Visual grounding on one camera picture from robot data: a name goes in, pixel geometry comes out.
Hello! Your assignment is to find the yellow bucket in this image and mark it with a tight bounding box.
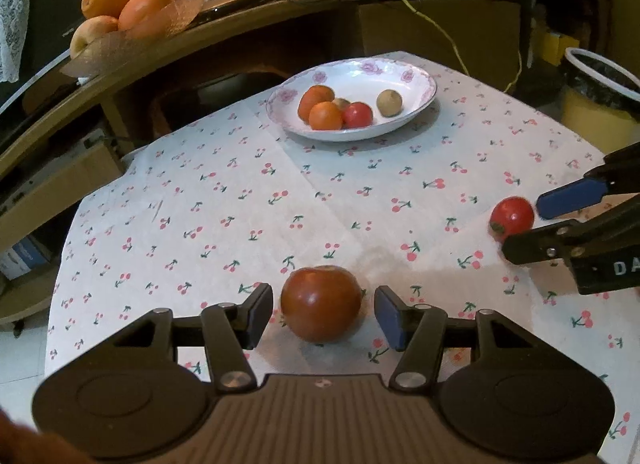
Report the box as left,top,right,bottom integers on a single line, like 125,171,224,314
559,47,640,156

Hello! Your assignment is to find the yellow apple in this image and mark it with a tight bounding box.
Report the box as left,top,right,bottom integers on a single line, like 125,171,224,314
70,16,120,59

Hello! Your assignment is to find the cherry-printed white tablecloth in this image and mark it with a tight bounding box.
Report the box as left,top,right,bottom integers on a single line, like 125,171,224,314
45,49,640,464

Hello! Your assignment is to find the black bin bag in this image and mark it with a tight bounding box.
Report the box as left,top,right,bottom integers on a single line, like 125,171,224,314
567,52,640,126

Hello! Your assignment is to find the glass fruit tray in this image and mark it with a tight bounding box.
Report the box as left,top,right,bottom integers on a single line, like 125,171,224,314
62,0,206,78

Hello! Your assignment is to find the small orange tangerine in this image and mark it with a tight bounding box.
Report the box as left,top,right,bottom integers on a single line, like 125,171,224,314
308,101,346,130

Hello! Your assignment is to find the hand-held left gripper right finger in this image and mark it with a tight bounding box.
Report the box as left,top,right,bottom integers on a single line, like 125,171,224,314
374,285,538,391

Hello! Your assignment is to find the pale brown round fruit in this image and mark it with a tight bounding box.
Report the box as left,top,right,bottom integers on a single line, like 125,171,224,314
376,89,403,118

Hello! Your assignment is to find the large dark red tomato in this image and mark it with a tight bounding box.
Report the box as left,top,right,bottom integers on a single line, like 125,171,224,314
280,265,362,343

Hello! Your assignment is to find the yellow cable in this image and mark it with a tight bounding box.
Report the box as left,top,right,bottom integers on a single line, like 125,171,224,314
395,0,526,95

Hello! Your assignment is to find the blue and white box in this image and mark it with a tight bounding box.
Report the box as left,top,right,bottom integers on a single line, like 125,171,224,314
0,235,54,281

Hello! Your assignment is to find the white floral-rimmed plate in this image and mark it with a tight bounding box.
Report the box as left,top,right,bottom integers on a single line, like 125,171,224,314
265,58,439,142

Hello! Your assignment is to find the small red tomato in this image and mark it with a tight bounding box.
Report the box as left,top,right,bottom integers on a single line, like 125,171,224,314
489,197,535,243
342,102,374,128

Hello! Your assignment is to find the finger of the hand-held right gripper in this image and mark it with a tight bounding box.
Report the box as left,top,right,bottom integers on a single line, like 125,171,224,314
501,199,640,266
537,141,640,221

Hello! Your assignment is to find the white lace cloth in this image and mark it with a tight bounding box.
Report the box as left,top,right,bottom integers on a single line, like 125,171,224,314
0,0,34,84

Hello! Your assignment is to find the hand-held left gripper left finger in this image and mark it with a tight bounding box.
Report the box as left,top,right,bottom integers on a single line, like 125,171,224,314
112,283,275,391

